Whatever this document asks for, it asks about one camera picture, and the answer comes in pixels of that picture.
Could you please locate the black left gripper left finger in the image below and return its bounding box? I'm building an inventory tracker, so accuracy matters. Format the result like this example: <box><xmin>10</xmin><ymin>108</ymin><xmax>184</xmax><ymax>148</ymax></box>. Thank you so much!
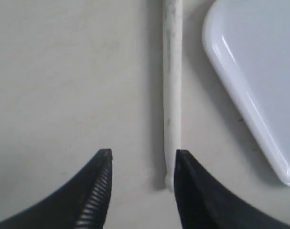
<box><xmin>0</xmin><ymin>149</ymin><xmax>113</xmax><ymax>229</ymax></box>

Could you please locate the white drumstick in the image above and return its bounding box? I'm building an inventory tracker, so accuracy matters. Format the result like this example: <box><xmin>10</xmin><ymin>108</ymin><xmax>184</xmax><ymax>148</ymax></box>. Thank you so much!
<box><xmin>162</xmin><ymin>0</ymin><xmax>183</xmax><ymax>192</ymax></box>

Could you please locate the white plastic tray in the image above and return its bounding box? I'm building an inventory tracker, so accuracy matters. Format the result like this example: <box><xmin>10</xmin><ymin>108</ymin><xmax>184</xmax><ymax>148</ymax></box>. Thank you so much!
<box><xmin>203</xmin><ymin>0</ymin><xmax>290</xmax><ymax>187</ymax></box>

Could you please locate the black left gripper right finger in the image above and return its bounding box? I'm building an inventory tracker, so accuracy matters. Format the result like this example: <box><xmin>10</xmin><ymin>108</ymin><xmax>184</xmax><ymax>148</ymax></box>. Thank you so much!
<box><xmin>174</xmin><ymin>150</ymin><xmax>290</xmax><ymax>229</ymax></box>

